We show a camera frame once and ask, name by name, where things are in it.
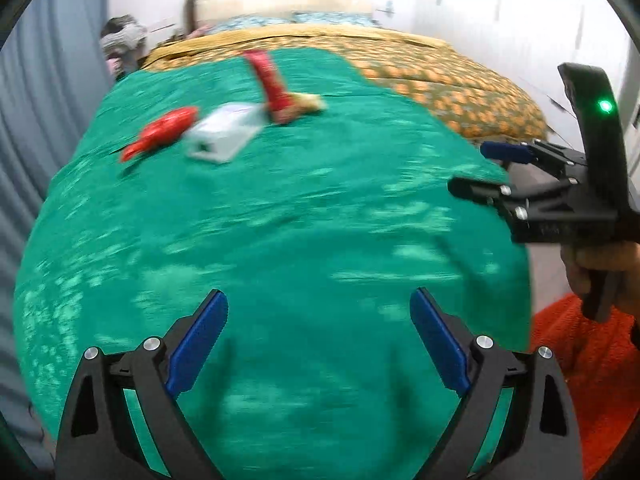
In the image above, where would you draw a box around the red paper box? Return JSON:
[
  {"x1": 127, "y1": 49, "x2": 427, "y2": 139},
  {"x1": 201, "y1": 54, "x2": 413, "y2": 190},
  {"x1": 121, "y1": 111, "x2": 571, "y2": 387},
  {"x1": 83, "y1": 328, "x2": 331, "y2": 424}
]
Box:
[{"x1": 243, "y1": 50, "x2": 295, "y2": 125}]

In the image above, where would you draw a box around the light blue small box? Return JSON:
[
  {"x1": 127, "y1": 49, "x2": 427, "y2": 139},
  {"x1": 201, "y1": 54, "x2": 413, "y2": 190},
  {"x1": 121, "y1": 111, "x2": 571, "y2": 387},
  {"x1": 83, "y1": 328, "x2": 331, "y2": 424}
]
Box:
[{"x1": 183, "y1": 102, "x2": 269, "y2": 165}]

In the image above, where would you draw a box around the red plastic bag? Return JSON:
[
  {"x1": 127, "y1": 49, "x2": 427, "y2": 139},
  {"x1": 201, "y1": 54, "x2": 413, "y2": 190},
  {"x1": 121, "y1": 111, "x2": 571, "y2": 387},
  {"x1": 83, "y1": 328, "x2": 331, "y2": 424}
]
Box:
[{"x1": 119, "y1": 106, "x2": 200, "y2": 162}]

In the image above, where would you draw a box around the right hand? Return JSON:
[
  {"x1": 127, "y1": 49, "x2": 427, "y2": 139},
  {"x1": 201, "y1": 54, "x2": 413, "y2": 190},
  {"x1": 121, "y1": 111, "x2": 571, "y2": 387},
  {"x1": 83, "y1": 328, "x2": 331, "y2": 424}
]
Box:
[{"x1": 561, "y1": 242, "x2": 640, "y2": 321}]

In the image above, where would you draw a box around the orange floral quilt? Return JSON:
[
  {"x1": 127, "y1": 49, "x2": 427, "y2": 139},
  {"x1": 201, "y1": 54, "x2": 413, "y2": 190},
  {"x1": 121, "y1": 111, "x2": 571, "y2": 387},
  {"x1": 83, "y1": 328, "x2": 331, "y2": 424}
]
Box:
[{"x1": 143, "y1": 23, "x2": 548, "y2": 142}]

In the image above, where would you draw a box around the orange fuzzy sleeve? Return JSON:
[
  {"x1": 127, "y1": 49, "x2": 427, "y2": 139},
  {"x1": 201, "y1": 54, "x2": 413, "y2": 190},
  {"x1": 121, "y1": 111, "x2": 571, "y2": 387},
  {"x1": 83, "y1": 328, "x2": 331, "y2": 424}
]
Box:
[{"x1": 532, "y1": 294, "x2": 639, "y2": 479}]

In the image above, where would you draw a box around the white wardrobe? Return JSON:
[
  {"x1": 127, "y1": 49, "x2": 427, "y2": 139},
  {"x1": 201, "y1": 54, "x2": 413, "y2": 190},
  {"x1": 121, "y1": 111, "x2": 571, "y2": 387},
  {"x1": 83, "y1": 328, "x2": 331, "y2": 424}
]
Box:
[{"x1": 390, "y1": 0, "x2": 639, "y2": 148}]

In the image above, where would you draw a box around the green satin cloth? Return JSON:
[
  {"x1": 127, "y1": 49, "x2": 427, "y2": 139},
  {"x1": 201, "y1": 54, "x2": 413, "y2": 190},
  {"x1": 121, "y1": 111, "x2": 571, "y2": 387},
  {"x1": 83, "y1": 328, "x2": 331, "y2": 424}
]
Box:
[{"x1": 13, "y1": 49, "x2": 530, "y2": 479}]

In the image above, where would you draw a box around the teal floral pillow right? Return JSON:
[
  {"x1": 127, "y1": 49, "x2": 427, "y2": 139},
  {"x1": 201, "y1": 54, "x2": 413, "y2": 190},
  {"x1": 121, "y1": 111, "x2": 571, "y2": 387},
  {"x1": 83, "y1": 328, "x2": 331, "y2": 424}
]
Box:
[{"x1": 292, "y1": 11, "x2": 381, "y2": 28}]

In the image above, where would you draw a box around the teal floral pillow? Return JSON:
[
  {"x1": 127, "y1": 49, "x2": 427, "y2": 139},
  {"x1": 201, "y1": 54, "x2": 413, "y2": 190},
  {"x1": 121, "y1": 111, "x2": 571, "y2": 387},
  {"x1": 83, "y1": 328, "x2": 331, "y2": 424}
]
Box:
[
  {"x1": 292, "y1": 11, "x2": 381, "y2": 28},
  {"x1": 206, "y1": 15, "x2": 293, "y2": 35}
]

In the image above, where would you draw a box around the teal floral pillow left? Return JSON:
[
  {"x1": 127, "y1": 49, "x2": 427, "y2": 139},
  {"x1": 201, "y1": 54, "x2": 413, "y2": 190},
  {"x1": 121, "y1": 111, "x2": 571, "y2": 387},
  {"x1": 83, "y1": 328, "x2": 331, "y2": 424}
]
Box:
[{"x1": 206, "y1": 15, "x2": 293, "y2": 35}]

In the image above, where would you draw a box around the beige padded headboard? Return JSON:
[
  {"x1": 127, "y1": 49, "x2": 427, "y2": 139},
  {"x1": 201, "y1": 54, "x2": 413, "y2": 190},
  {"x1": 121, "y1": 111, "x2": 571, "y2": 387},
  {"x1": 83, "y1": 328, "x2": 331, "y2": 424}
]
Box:
[{"x1": 181, "y1": 0, "x2": 375, "y2": 34}]

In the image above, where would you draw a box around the blue grey curtain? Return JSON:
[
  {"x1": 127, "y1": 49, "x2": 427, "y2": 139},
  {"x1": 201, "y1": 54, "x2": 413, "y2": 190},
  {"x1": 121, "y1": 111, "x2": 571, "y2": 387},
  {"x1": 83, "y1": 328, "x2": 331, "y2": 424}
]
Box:
[{"x1": 1, "y1": 0, "x2": 113, "y2": 472}]

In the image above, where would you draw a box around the pile of clothes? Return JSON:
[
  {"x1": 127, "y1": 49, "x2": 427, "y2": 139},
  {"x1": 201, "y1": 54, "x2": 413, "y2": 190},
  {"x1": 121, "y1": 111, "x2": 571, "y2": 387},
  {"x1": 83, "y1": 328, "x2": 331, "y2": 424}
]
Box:
[{"x1": 100, "y1": 14, "x2": 146, "y2": 80}]

